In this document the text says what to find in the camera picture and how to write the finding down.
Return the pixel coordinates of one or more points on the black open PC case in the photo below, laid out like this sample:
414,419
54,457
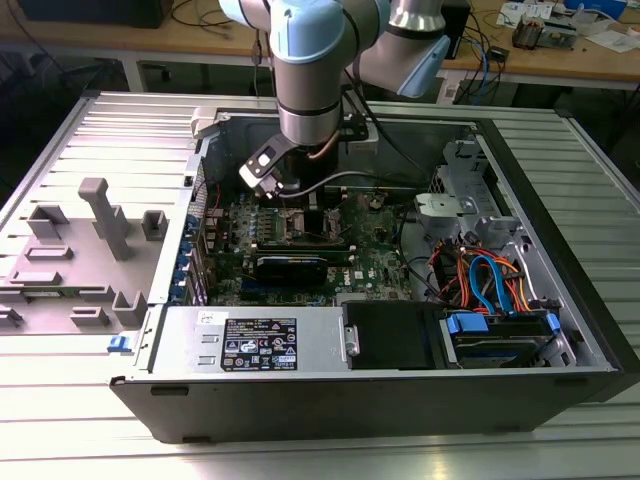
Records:
300,405

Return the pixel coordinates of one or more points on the coin cell battery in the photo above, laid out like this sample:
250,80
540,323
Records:
377,202

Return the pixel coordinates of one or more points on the green RAM stick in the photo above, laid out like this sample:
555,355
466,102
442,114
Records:
300,246

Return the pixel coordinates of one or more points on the blue plastic box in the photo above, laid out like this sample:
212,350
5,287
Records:
600,6

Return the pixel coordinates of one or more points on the dark RAM stick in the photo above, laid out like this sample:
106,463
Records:
335,190

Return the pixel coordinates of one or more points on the gray electronics module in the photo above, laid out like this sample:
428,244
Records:
560,35

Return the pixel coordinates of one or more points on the black upright box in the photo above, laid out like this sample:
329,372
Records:
460,25

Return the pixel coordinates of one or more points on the black monitor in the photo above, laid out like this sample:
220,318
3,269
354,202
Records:
90,12

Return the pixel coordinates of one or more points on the white camera with black face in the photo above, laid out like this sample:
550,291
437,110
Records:
260,162

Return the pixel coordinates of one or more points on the black rating label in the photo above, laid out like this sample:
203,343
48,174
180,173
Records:
260,345

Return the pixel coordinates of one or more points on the green motherboard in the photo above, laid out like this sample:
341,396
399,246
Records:
370,260

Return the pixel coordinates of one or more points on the black graphics card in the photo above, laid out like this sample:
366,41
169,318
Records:
290,270

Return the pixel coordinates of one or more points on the hard disk in blue carrier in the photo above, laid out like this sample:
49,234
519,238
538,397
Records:
495,340

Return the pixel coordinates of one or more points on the blue case latch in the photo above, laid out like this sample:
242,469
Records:
119,343

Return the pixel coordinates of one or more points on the wooden workbench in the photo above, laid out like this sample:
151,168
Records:
150,42

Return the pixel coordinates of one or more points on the dark office chair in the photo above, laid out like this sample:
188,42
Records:
60,90

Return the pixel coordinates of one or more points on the gray plastic parts rack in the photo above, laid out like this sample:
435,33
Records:
85,272

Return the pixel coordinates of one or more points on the CPU socket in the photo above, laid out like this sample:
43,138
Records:
292,223

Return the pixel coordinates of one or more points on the silver metal drive cage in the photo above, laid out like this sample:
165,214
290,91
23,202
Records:
450,210

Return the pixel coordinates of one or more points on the blue slot retainer strip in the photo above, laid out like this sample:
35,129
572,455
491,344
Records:
182,260

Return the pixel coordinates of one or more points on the black plastic shroud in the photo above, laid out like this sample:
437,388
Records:
385,335

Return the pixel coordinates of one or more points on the silver power supply unit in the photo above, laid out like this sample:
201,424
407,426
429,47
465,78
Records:
180,345

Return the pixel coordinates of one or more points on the white paper sheet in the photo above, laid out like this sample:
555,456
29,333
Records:
615,40

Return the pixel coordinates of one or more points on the small white sticker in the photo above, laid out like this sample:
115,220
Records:
210,317

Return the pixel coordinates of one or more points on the white printed papers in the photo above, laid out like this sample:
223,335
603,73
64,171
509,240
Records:
525,10

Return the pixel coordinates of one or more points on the copper coil transformer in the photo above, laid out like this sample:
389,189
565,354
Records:
527,32

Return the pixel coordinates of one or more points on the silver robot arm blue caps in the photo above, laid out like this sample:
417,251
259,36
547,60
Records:
305,75

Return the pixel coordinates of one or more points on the white camera on black bracket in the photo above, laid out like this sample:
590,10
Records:
361,142

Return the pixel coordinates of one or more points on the small black box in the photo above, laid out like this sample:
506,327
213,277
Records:
499,53

